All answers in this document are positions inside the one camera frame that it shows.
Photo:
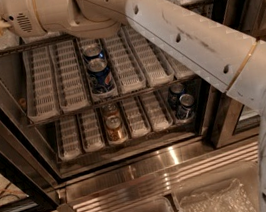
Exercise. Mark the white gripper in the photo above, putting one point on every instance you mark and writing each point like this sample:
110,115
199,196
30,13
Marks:
18,16

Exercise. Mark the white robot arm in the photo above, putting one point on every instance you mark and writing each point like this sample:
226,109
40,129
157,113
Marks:
226,59

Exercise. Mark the open fridge door left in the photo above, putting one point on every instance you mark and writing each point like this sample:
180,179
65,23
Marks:
16,168

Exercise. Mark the stainless fridge bottom grille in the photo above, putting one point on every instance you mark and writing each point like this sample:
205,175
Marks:
150,176

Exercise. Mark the closed glass fridge door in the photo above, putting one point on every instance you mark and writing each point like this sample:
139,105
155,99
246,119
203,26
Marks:
232,120

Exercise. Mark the clear tray middle far left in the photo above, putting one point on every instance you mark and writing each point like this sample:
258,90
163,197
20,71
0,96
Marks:
42,102

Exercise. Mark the clear tray holding Pepsi cans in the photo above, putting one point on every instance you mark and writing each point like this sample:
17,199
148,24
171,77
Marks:
83,43

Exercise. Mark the blue Pepsi can rear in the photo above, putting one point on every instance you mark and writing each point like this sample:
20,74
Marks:
93,51

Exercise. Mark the blue pepsi can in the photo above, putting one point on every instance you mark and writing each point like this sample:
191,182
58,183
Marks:
93,51
100,76

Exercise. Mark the blue Pepsi can front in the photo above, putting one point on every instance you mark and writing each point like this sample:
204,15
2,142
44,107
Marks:
100,76

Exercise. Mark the brown soda can rear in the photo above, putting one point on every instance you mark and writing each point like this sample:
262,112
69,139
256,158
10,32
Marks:
110,110

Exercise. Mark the brown soda can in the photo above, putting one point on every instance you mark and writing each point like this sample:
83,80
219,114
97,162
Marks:
115,131
110,110

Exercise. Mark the brown soda can front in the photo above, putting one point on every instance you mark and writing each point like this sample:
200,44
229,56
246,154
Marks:
115,131

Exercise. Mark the dark blue can rear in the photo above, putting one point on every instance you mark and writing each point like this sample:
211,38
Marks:
174,93

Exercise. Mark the dark blue can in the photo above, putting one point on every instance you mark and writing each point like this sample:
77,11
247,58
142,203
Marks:
185,107
174,93

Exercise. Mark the clear tray middle far right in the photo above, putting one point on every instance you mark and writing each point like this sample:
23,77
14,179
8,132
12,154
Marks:
180,70

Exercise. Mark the dark blue can front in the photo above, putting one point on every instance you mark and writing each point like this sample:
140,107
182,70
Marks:
185,107

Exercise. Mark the clear bin with bubble wrap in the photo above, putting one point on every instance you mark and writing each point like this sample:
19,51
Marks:
233,188

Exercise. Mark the middle wire shelf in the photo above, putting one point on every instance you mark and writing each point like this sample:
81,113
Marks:
40,114

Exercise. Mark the wire shelf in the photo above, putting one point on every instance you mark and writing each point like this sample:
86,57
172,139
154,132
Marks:
149,141
40,114
67,37

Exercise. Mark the top wire shelf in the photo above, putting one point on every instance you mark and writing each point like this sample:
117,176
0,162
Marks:
67,37

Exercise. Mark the bottom wire shelf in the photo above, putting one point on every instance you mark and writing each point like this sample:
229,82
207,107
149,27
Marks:
149,141

